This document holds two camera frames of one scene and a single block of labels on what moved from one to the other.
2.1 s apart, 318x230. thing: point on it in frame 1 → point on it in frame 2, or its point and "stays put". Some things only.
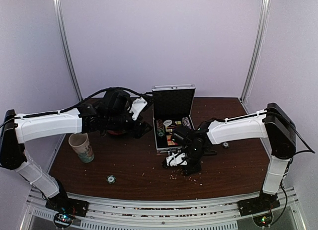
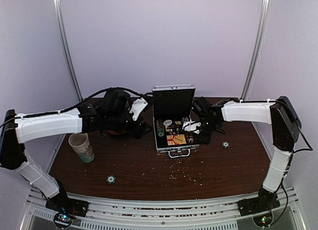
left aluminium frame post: (68, 45) stays put
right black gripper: (196, 168) → (205, 139)
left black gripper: (138, 130) stays put
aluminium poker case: (173, 106) stays put
